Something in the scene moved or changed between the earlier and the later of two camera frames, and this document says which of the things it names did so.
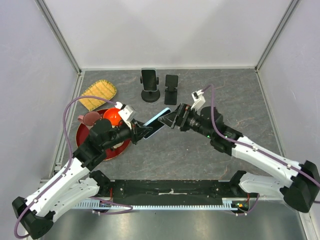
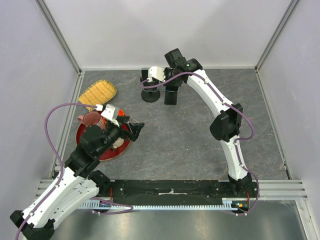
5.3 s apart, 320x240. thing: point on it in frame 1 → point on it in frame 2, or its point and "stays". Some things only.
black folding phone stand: x=170 y=93 stays
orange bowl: x=112 y=115 → x=121 y=112
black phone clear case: x=149 y=79 stays
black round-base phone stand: x=150 y=96 stays
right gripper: x=179 y=117 → x=178 y=83
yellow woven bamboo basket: x=101 y=88 stays
